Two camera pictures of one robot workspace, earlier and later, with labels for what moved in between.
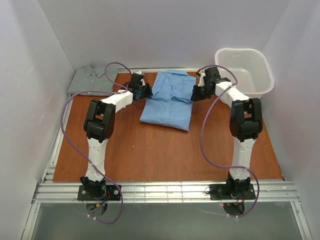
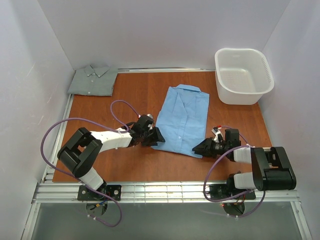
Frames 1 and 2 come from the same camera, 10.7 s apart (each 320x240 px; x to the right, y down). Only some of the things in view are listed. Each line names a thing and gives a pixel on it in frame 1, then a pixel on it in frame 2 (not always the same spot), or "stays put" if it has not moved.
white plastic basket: [251, 67] stays put
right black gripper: [200, 92] to [212, 147]
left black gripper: [144, 90] to [149, 135]
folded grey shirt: [93, 79] stays put
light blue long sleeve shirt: [170, 105] to [182, 120]
